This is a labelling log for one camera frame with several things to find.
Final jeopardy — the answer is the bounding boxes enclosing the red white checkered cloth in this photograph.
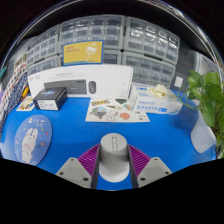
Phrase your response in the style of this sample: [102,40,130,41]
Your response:
[0,61,29,118]

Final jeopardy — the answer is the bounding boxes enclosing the small black box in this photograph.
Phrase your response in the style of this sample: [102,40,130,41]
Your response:
[32,87,68,111]

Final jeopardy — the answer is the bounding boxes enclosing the white blue glove box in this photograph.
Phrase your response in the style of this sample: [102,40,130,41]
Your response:
[128,82,184,116]

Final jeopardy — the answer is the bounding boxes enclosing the white computer mouse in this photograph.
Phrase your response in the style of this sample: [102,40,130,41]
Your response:
[98,132,130,183]

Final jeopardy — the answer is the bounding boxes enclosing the yellow tool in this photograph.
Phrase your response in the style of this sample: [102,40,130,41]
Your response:
[21,85,30,99]

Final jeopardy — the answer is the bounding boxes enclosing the long white keyboard box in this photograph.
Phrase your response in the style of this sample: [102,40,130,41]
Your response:
[27,63,134,99]

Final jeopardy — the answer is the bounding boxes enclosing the yellow blue-framed box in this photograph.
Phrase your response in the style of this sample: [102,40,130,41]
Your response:
[62,39,105,66]

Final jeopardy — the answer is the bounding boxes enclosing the green leafy plant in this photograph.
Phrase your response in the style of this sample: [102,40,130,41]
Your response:
[181,69,224,159]

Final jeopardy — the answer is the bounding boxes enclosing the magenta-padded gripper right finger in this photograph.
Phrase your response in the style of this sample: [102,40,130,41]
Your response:
[128,144,173,189]

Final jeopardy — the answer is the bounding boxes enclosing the sticker sheet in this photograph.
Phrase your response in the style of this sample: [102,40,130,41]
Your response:
[15,95,37,112]
[85,97,151,123]

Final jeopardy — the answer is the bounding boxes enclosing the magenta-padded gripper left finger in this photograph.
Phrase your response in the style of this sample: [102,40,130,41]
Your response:
[55,143,101,190]

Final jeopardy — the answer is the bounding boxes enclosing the white plant pot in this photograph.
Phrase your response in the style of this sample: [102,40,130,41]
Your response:
[190,111,217,154]

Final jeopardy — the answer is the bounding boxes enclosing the navy dotted cloth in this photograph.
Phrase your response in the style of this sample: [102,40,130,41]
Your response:
[0,71,29,134]

